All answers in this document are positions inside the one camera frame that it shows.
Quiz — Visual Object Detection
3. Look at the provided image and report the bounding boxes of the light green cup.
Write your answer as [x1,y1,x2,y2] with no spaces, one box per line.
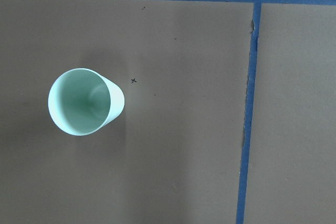
[48,68,125,136]

